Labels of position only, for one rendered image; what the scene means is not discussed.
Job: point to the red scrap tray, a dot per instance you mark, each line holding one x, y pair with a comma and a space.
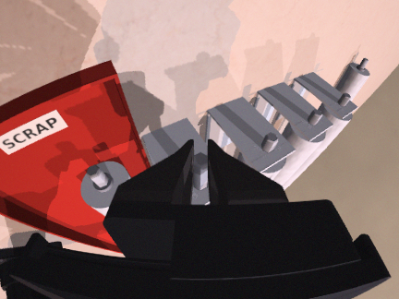
45, 154

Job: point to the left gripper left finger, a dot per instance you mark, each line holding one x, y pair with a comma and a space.
164, 181

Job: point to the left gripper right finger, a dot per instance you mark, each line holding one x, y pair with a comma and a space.
237, 182

